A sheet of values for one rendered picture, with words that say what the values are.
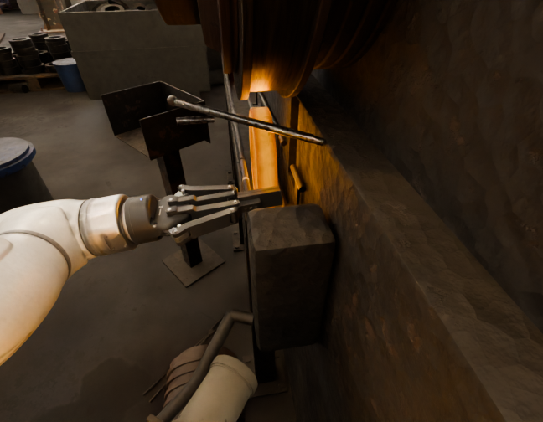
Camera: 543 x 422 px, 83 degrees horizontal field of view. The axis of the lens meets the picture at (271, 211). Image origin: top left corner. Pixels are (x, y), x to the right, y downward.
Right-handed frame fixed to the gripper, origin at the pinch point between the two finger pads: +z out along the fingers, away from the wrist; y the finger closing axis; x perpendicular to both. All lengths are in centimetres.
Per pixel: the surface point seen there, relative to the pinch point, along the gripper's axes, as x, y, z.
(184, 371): -19.9, 15.5, -16.8
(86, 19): 4, -243, -96
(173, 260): -70, -58, -40
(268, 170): 3.7, -2.1, 2.1
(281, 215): 5.4, 11.1, 1.8
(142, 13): 3, -246, -56
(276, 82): 18.3, 1.9, 3.8
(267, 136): 7.9, -5.2, 2.8
